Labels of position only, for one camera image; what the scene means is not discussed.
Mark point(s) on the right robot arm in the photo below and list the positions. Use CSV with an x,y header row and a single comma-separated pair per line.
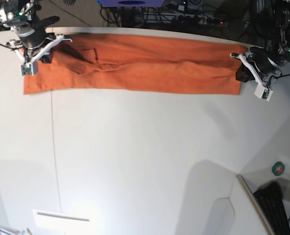
x,y
23,13

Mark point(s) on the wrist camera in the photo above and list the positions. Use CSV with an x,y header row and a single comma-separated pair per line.
x,y
30,68
262,92

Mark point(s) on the white cable tray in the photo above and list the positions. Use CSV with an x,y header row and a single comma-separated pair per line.
x,y
62,222

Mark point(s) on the green tape roll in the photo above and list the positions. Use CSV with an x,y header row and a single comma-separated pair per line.
x,y
278,168

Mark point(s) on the blue box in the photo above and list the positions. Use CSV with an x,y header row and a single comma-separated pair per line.
x,y
128,3

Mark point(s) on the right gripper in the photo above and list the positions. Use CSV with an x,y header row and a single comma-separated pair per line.
x,y
35,44

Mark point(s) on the black keyboard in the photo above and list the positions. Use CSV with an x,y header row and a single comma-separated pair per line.
x,y
270,199

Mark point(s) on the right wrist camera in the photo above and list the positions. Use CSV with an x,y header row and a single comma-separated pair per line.
x,y
30,68

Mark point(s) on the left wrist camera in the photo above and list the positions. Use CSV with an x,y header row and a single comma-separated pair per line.
x,y
262,92

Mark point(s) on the orange t-shirt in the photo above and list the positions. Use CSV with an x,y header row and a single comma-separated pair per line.
x,y
138,63

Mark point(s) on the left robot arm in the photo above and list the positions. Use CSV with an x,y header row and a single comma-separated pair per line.
x,y
270,20

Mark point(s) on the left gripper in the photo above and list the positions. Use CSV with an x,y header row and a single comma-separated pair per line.
x,y
258,65

